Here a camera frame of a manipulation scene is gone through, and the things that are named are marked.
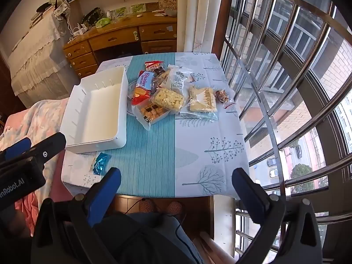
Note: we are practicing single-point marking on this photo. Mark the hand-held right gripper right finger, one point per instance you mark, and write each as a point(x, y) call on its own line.
point(247, 192)

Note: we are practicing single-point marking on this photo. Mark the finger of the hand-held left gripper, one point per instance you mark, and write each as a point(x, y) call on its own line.
point(52, 144)
point(16, 147)

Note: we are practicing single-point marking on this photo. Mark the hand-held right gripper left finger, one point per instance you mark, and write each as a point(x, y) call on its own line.
point(103, 195)

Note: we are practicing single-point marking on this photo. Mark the blue candy wrapper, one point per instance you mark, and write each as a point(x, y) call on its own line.
point(100, 163)

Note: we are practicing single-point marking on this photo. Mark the white plastic storage bin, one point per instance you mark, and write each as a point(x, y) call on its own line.
point(93, 115)

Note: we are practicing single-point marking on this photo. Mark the clear packet of orange cubes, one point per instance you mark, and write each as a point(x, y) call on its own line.
point(152, 112)

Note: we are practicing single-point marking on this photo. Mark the red-ended nut bar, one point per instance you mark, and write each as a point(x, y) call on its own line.
point(221, 95)
point(154, 65)

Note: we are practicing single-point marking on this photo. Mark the beige cracker packet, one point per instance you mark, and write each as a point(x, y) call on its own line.
point(203, 99)

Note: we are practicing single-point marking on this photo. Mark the red and blue cookie packet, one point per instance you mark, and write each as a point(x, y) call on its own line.
point(141, 85)

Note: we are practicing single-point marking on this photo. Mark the clear packet of yellow crackers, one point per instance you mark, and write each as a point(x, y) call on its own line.
point(167, 100)

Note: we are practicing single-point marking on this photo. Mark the dark brown snack packet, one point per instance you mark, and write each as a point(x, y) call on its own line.
point(157, 82)

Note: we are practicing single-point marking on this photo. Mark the white snack packet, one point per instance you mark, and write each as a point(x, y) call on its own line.
point(177, 79)

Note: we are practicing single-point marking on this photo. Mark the pink floral blanket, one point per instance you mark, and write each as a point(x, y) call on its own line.
point(33, 121)

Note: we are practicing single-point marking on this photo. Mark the row of parked cars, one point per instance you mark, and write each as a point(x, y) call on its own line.
point(271, 161)

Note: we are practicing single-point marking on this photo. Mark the checkered slipper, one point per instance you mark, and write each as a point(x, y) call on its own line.
point(145, 205)
point(174, 208)

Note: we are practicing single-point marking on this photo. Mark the wooden poles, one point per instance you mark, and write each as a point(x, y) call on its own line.
point(214, 249)

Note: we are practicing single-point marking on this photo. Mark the person's trousered legs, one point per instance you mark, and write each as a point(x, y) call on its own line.
point(154, 239)

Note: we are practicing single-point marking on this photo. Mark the tree print tablecloth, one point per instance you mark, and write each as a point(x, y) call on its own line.
point(192, 143)

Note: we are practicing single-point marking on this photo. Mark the metal window grille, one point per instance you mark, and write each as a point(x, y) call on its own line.
point(268, 115)

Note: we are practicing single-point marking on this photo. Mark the white lace cover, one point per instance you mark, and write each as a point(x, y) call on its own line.
point(35, 60)

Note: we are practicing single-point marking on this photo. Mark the white power strip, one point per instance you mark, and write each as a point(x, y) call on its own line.
point(77, 31)

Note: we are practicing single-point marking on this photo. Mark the wooden desk with drawers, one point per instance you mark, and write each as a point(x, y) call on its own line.
point(115, 40)

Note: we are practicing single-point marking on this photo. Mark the green tissue pack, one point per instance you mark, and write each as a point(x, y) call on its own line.
point(103, 22)

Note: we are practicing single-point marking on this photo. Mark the black patterned bag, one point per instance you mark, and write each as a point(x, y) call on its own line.
point(92, 16)

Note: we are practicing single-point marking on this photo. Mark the green leaf print card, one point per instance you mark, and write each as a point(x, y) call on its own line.
point(138, 8)
point(121, 11)

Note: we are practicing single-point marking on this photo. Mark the grey pouch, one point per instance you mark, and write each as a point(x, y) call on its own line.
point(171, 12)

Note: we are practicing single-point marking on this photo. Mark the white printed box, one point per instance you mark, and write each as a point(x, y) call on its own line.
point(167, 4)

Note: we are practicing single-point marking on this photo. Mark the cream curtain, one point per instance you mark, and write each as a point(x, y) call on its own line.
point(203, 11)

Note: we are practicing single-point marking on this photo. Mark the dark window frame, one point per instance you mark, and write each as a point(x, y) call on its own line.
point(224, 5)

